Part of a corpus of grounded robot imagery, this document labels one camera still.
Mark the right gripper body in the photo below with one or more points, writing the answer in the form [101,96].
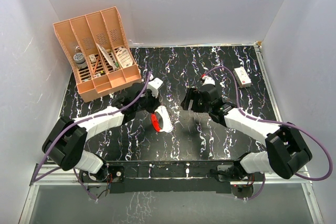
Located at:
[197,91]

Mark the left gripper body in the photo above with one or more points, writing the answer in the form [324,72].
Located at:
[149,103]

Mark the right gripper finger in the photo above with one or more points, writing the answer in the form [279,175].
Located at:
[190,95]
[198,103]

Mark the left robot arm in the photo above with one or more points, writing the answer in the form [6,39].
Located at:
[65,145]

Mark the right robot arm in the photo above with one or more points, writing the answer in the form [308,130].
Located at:
[286,151]

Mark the small white cardboard box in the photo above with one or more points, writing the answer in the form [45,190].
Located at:
[242,77]

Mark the white blister pack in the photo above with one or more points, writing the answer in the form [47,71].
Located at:
[124,57]

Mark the white paper packet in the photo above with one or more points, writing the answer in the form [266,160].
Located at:
[107,57]

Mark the orange pencil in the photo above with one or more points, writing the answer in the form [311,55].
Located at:
[96,65]

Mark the small white card box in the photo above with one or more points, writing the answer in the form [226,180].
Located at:
[92,58]

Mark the orange plastic desk organizer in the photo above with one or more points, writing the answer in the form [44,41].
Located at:
[80,34]

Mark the round grey tin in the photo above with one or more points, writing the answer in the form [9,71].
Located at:
[79,60]

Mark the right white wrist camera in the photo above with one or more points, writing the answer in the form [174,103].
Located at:
[205,79]

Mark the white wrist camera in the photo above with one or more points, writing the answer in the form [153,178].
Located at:
[205,79]
[155,86]

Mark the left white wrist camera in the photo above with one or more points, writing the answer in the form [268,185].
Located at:
[155,86]

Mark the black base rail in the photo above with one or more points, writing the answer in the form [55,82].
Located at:
[176,176]

